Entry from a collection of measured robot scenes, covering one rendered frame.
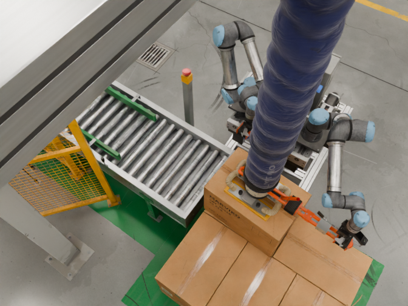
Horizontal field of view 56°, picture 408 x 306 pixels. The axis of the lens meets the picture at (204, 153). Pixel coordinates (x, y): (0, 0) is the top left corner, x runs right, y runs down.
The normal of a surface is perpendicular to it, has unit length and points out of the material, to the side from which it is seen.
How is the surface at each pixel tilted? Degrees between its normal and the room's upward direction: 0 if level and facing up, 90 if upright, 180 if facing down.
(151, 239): 0
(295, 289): 0
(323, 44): 78
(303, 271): 0
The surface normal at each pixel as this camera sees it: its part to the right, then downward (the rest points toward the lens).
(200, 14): 0.00, -0.49
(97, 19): 0.82, 0.50
